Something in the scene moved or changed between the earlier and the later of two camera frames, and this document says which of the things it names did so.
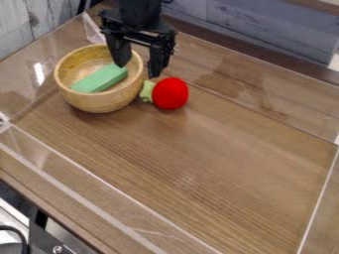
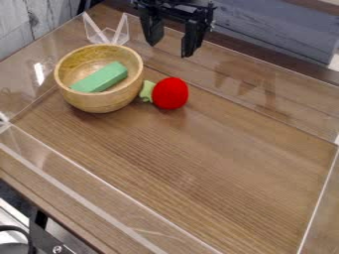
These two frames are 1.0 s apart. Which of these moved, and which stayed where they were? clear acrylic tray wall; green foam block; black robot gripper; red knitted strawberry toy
Moved: black robot gripper
Stayed: red knitted strawberry toy; clear acrylic tray wall; green foam block
